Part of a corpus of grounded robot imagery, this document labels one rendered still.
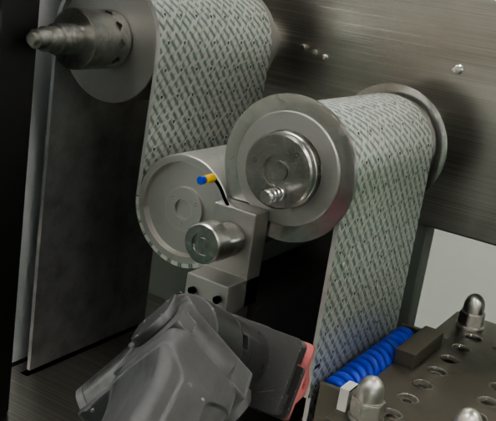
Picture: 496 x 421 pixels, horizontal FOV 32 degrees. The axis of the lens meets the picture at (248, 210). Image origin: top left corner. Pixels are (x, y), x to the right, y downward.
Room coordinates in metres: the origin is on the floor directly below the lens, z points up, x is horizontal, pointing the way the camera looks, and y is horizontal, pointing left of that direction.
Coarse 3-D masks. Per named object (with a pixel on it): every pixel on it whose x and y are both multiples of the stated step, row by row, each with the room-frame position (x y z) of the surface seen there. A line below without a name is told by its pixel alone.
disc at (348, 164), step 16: (272, 96) 0.85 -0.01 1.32; (288, 96) 0.85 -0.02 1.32; (304, 96) 0.84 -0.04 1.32; (256, 112) 0.86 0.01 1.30; (304, 112) 0.84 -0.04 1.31; (320, 112) 0.83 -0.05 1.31; (240, 128) 0.87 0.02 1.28; (336, 128) 0.82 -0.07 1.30; (336, 144) 0.82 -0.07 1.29; (352, 144) 0.81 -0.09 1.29; (320, 160) 0.82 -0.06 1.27; (352, 160) 0.81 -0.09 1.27; (352, 176) 0.81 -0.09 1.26; (240, 192) 0.86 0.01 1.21; (352, 192) 0.80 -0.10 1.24; (336, 208) 0.81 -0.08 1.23; (272, 224) 0.84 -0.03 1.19; (320, 224) 0.82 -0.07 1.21; (336, 224) 0.81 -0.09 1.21; (288, 240) 0.83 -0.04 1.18; (304, 240) 0.82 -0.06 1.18
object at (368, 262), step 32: (352, 224) 0.84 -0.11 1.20; (384, 224) 0.92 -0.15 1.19; (416, 224) 1.01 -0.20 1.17; (352, 256) 0.86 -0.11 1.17; (384, 256) 0.94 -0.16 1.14; (352, 288) 0.87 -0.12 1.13; (384, 288) 0.96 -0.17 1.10; (320, 320) 0.81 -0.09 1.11; (352, 320) 0.89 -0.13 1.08; (384, 320) 0.97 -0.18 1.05; (320, 352) 0.82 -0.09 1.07; (352, 352) 0.90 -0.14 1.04
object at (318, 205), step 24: (264, 120) 0.85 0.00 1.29; (288, 120) 0.84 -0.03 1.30; (312, 120) 0.83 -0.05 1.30; (240, 144) 0.87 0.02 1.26; (312, 144) 0.83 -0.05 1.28; (240, 168) 0.86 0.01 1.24; (336, 168) 0.81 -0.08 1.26; (336, 192) 0.81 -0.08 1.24; (288, 216) 0.83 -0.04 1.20; (312, 216) 0.82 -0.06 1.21
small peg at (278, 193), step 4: (272, 188) 0.80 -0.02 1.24; (276, 188) 0.81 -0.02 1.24; (280, 188) 0.81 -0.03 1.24; (264, 192) 0.80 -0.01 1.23; (268, 192) 0.79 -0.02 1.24; (272, 192) 0.80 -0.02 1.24; (276, 192) 0.80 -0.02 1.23; (280, 192) 0.81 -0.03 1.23; (284, 192) 0.81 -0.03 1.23; (260, 196) 0.80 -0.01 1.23; (264, 196) 0.80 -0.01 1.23; (268, 196) 0.79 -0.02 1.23; (272, 196) 0.79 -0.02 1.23; (276, 196) 0.80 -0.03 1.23; (280, 196) 0.81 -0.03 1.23; (284, 196) 0.81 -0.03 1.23; (264, 200) 0.80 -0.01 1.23; (268, 200) 0.79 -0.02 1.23; (272, 200) 0.79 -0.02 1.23; (276, 200) 0.81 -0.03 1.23
